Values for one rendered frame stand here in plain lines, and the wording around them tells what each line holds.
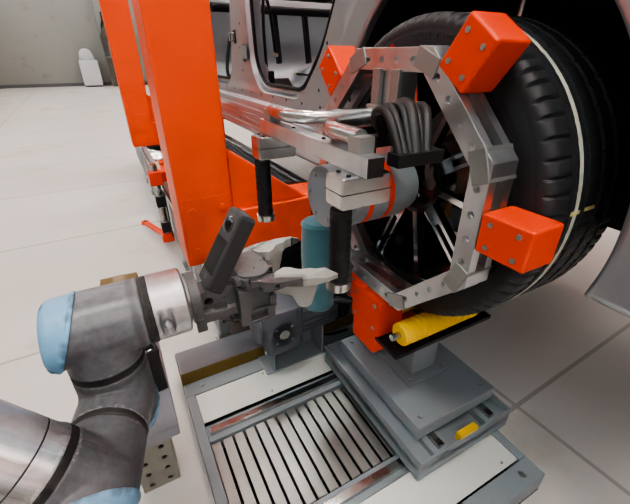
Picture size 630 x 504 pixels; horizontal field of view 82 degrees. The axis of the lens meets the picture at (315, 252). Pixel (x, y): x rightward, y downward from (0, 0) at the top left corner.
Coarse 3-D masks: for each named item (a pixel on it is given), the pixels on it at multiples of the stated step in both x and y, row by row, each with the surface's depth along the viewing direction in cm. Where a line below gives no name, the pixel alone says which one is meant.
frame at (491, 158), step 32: (352, 64) 79; (384, 64) 70; (416, 64) 63; (352, 96) 89; (448, 96) 60; (480, 96) 59; (320, 128) 97; (480, 128) 57; (320, 160) 101; (480, 160) 56; (512, 160) 57; (480, 192) 58; (480, 224) 60; (352, 256) 100; (480, 256) 66; (384, 288) 88; (416, 288) 77; (448, 288) 69
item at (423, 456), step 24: (336, 360) 128; (360, 384) 121; (384, 408) 112; (480, 408) 109; (504, 408) 112; (384, 432) 109; (408, 432) 105; (432, 432) 102; (456, 432) 102; (480, 432) 106; (408, 456) 100; (432, 456) 97
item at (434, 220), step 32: (416, 96) 79; (448, 128) 75; (448, 160) 75; (448, 192) 78; (384, 224) 108; (416, 224) 88; (448, 224) 81; (384, 256) 100; (416, 256) 91; (448, 256) 81
